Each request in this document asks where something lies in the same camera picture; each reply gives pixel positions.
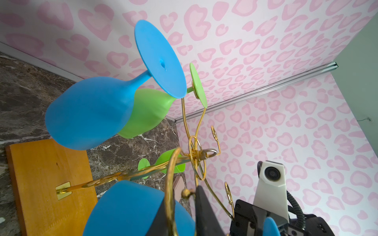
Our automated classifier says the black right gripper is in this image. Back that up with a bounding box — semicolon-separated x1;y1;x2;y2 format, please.
230;200;288;236

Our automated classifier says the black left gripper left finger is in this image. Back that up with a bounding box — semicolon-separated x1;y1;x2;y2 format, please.
146;203;168;236

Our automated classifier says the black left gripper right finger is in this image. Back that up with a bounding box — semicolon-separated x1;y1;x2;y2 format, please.
195;185;224;236

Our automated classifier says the blue wine glass front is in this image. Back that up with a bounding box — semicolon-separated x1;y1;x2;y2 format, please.
82;180;196;236

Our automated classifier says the blue wine glass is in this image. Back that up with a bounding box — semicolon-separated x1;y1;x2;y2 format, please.
82;180;196;236
45;20;187;150

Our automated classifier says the green wine glass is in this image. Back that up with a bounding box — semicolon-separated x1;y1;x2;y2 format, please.
118;62;208;140
137;148;187;180

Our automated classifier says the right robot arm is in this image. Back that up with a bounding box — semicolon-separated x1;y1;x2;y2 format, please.
230;192;334;236

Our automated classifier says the green wine glass back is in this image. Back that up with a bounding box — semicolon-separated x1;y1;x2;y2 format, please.
118;62;208;140

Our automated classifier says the blue wine glass back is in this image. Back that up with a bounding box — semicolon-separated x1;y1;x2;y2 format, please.
45;20;187;150

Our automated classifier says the wooden rack base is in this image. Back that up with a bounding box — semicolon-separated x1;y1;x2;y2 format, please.
6;139;97;236

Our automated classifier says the pink case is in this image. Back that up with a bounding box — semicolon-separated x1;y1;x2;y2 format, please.
173;176;185;202

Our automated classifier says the gold wire glass rack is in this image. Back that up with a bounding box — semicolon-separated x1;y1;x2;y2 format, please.
55;88;237;236

